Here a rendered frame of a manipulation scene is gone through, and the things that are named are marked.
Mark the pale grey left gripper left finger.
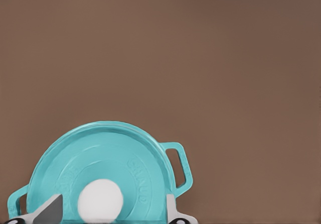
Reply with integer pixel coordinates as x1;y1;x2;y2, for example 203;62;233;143
4;193;64;224

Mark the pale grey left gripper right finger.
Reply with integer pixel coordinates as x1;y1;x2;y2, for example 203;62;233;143
166;193;199;224

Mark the turquoise cast iron pot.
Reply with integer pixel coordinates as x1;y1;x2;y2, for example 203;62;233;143
7;120;194;222

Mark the turquoise pot lid white knob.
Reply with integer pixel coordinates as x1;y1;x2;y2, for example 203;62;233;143
26;120;171;222

